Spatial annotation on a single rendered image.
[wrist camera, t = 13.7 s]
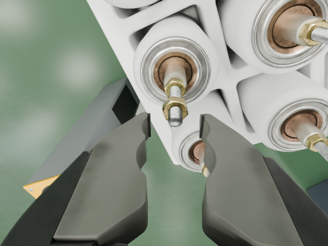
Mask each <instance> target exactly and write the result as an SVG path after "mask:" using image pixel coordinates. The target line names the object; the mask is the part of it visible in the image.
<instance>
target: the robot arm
mask: <svg viewBox="0 0 328 246"><path fill-rule="evenodd" d="M148 137H151V114H150V113H147V112H142V113H140V114H138V115H137V116H135V117H134V118H132V119H130V120H129V121H127V122H125V123H124V124H122V125H121V126H119V127H118V128H116V129H115V130H113V131H112V132H110V133H109V134H108V135H106V136H105V137H104V138H103V139H101V140H100V141H99V142H98V143H97V144H96V145H95V146H94V147H93V148H92V149H91V150H90V151H84V152H83V153H82V154H81V155H80V156H79V157H78V158H77V159H76V160H75V161H74V162H73V163H72V164H71V165H70V166H69V167H68V168H67V169H66V170H65V171H64V172H63V173H62V174H61V175H60V176H59V177H58V178H57V179H56V180H55V181H54V182H53V183H52V184H51V185H50V186H49V187H48V188H47V189H46V190H45V191H44V192H43V193H42V194H41V195H40V196H39V197H38V198H37V199H36V200H35V201H34V202H33V203H32V204H31V205H30V206H29V208H28V209H27V210H26V211H25V212H24V213H23V214H22V216H21V217H20V218H19V219H18V221H17V222H16V223H15V225H14V226H13V227H12V229H11V230H10V231H9V233H8V234H7V236H6V237H5V239H4V240H3V242H2V243H1V245H0V246H128V244H129V243H130V242H132V241H133V240H134V239H136V238H137V237H138V236H140V235H141V234H142V233H144V232H145V230H146V228H147V225H148V199H147V185H146V176H145V174H144V173H143V172H142V171H141V168H142V167H143V165H144V164H145V163H146V160H147V158H146V141H147V139H148ZM199 139H202V141H203V142H204V143H205V154H204V164H205V166H206V167H207V169H208V171H209V173H210V175H209V176H208V177H207V179H206V183H205V191H204V197H203V203H202V229H203V232H204V233H205V235H206V236H207V237H208V238H210V239H211V240H212V241H213V242H214V243H215V244H217V245H218V246H328V215H327V214H326V213H325V212H324V211H323V210H322V209H321V208H320V207H319V206H318V204H317V203H316V202H315V201H314V200H313V199H312V198H311V197H310V196H309V195H308V194H307V193H306V192H305V191H304V190H303V189H302V188H301V187H300V186H299V185H298V184H297V183H296V182H295V181H294V180H293V179H292V178H291V177H290V176H289V175H288V174H287V173H286V172H285V171H284V170H283V169H282V167H281V166H280V165H279V164H278V163H277V162H276V161H275V160H274V159H273V158H272V157H264V156H263V154H262V153H261V152H260V151H259V150H258V149H257V148H256V147H255V146H254V145H253V144H252V143H251V142H249V141H248V140H247V139H246V138H245V137H243V136H242V135H241V134H239V133H238V132H237V131H235V130H234V129H232V128H231V127H229V126H228V125H226V124H225V123H223V122H222V121H220V120H219V119H217V118H215V117H214V116H212V115H211V114H200V126H199Z"/></svg>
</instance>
